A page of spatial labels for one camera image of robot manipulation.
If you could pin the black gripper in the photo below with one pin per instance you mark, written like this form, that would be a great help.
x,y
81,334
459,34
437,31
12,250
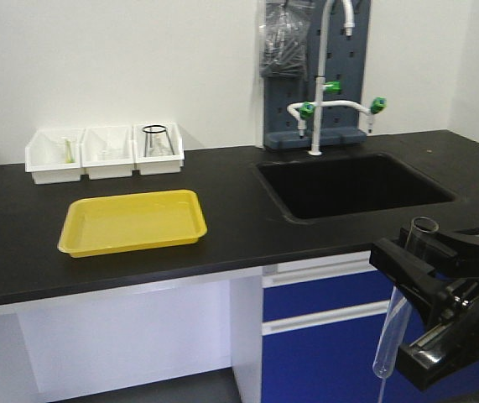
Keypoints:
x,y
443,287

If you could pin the tall clear test tube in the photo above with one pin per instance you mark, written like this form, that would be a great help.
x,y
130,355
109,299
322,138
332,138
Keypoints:
x,y
421,231

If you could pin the yellow plastic tray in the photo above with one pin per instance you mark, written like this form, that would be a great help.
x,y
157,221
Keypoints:
x,y
115,224

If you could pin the blue cabinet drawers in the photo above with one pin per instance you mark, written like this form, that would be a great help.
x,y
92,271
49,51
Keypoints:
x,y
322,319

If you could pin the black lab sink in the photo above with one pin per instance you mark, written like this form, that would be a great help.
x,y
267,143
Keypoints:
x,y
315,190

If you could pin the white lab faucet green knobs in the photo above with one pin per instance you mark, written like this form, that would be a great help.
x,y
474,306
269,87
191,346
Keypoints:
x,y
301,111

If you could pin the blue-grey pegboard drying rack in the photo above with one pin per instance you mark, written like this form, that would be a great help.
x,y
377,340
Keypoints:
x,y
345,60

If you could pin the bag of black pegs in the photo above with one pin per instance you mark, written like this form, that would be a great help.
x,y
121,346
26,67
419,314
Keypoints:
x,y
284,33

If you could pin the white bin right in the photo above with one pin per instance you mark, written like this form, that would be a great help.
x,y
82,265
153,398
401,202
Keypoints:
x,y
162,164

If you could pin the white bin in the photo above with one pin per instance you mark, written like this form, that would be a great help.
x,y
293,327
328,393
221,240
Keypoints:
x,y
162,164
44,156
107,152

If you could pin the clear glass flask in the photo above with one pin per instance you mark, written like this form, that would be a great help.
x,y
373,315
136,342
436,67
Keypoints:
x,y
159,145

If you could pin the white bin middle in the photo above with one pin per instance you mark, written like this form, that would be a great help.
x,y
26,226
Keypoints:
x,y
107,152

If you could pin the green-tipped glass item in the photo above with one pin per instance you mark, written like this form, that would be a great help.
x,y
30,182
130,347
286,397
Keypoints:
x,y
68,152

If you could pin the white bin left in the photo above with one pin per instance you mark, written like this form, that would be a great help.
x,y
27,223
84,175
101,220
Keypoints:
x,y
44,156

